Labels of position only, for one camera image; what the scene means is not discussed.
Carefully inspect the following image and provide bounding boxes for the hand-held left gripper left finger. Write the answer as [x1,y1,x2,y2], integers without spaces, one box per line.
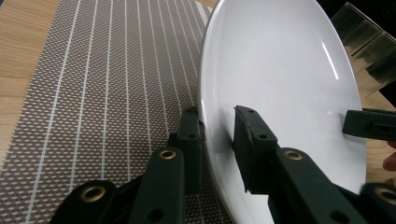
[129,106,204,224]

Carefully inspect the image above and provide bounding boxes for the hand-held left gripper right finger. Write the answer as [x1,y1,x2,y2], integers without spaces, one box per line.
[232,105,368,224]

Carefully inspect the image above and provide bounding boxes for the clear drinking glass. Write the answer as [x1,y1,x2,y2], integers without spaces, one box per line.
[330,1,383,57]
[351,31,396,99]

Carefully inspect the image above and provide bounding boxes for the white round plate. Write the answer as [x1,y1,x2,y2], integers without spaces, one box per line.
[198,0,368,224]

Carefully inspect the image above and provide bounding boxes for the grey striped placemat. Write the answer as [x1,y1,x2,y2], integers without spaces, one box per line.
[0,0,237,224]

